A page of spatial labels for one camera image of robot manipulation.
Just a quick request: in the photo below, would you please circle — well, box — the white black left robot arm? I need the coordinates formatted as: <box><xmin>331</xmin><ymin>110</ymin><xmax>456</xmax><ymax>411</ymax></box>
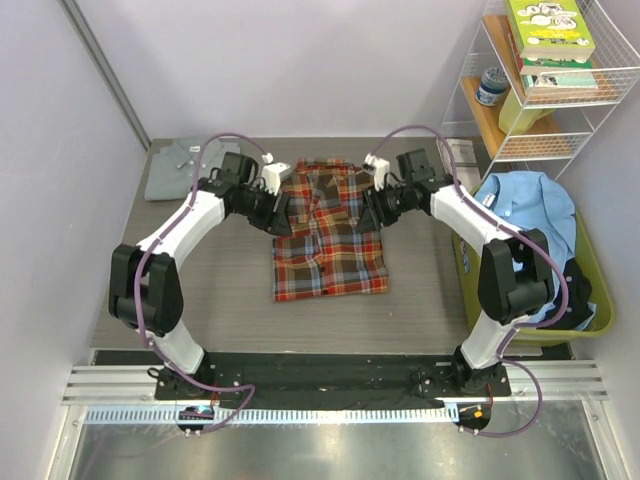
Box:
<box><xmin>108</xmin><ymin>153</ymin><xmax>292</xmax><ymax>399</ymax></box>

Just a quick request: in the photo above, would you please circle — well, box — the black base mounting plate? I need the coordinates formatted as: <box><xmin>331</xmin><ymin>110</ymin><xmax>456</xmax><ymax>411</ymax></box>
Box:
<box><xmin>92</xmin><ymin>350</ymin><xmax>513</xmax><ymax>401</ymax></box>

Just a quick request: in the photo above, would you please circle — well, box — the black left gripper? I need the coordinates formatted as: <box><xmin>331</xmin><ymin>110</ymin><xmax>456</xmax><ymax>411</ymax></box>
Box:
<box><xmin>233</xmin><ymin>182</ymin><xmax>292</xmax><ymax>236</ymax></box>

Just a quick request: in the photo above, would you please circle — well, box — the grey wall corner strip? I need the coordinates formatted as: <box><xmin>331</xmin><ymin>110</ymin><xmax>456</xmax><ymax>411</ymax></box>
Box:
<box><xmin>57</xmin><ymin>0</ymin><xmax>151</xmax><ymax>151</ymax></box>

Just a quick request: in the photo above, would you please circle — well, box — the black garment in basket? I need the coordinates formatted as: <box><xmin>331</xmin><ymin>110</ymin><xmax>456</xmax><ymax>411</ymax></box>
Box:
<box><xmin>547</xmin><ymin>258</ymin><xmax>597</xmax><ymax>331</ymax></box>

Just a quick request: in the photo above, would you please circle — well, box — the green top book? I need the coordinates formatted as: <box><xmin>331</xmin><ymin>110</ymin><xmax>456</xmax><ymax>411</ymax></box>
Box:
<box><xmin>503</xmin><ymin>0</ymin><xmax>595</xmax><ymax>61</ymax></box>

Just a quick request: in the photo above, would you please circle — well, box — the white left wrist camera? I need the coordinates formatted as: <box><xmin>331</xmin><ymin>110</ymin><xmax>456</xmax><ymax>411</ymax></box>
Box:
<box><xmin>261</xmin><ymin>153</ymin><xmax>292</xmax><ymax>195</ymax></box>

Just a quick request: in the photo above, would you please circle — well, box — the clear plastic bag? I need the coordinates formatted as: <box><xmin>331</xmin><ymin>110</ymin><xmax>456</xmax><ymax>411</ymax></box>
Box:
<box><xmin>437</xmin><ymin>138</ymin><xmax>477</xmax><ymax>172</ymax></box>

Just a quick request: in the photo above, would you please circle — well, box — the red brown plaid shirt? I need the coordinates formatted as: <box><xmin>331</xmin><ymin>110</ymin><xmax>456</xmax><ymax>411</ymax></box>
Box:
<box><xmin>272</xmin><ymin>157</ymin><xmax>389</xmax><ymax>302</ymax></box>

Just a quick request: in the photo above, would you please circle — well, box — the light blue shirt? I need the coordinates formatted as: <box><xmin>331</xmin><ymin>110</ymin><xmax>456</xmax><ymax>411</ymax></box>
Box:
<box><xmin>474</xmin><ymin>171</ymin><xmax>579</xmax><ymax>287</ymax></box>

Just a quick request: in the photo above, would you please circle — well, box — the yellow green cloth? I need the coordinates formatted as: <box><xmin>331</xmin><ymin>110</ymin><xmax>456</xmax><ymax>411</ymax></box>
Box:
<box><xmin>498</xmin><ymin>90</ymin><xmax>554</xmax><ymax>135</ymax></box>

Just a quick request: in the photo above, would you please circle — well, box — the white slotted cable duct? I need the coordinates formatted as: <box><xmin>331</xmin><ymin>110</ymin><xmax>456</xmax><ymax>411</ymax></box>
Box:
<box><xmin>84</xmin><ymin>404</ymin><xmax>459</xmax><ymax>426</ymax></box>

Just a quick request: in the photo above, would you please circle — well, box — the blue white jar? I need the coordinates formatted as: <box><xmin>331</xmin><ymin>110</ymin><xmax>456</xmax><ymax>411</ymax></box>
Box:
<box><xmin>475</xmin><ymin>67</ymin><xmax>510</xmax><ymax>107</ymax></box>

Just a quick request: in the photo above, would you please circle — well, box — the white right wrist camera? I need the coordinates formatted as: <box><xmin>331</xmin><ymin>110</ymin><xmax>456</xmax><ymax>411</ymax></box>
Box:
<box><xmin>363</xmin><ymin>153</ymin><xmax>391</xmax><ymax>191</ymax></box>

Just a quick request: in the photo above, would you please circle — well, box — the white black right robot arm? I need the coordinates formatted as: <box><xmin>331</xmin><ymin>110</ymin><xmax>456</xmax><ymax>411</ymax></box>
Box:
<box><xmin>357</xmin><ymin>149</ymin><xmax>555</xmax><ymax>395</ymax></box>

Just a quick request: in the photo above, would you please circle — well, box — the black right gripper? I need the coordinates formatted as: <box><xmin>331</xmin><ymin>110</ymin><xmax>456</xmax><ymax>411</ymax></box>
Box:
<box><xmin>356</xmin><ymin>181</ymin><xmax>413</xmax><ymax>233</ymax></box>

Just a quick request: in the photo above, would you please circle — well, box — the aluminium frame rail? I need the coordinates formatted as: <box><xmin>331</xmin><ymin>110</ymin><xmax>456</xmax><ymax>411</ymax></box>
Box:
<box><xmin>63</xmin><ymin>360</ymin><xmax>608</xmax><ymax>411</ymax></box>

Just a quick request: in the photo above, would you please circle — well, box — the green laundry basket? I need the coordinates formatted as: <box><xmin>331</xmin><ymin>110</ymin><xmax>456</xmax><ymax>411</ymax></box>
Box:
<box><xmin>452</xmin><ymin>184</ymin><xmax>614</xmax><ymax>347</ymax></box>

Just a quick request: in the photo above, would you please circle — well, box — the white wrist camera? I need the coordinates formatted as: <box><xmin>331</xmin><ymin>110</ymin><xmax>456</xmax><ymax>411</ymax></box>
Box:
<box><xmin>261</xmin><ymin>153</ymin><xmax>292</xmax><ymax>195</ymax></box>
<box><xmin>363</xmin><ymin>153</ymin><xmax>391</xmax><ymax>191</ymax></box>

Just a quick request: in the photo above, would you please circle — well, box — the white wire shelf rack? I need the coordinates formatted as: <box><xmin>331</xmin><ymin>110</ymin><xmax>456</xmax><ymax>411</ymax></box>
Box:
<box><xmin>442</xmin><ymin>1</ymin><xmax>639</xmax><ymax>179</ymax></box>

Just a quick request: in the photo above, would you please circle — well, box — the folded grey shirt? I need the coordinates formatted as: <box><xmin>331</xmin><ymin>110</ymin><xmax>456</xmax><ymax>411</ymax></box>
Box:
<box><xmin>144</xmin><ymin>137</ymin><xmax>241</xmax><ymax>202</ymax></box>

